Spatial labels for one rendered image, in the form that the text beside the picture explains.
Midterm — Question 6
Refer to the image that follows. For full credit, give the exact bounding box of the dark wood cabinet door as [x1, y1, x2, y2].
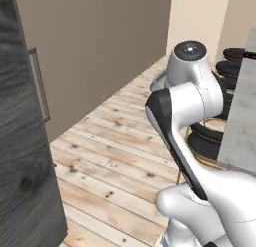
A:
[0, 0, 69, 247]

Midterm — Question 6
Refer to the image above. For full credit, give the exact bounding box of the grey metal cabinet handle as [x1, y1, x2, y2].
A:
[27, 47, 51, 123]

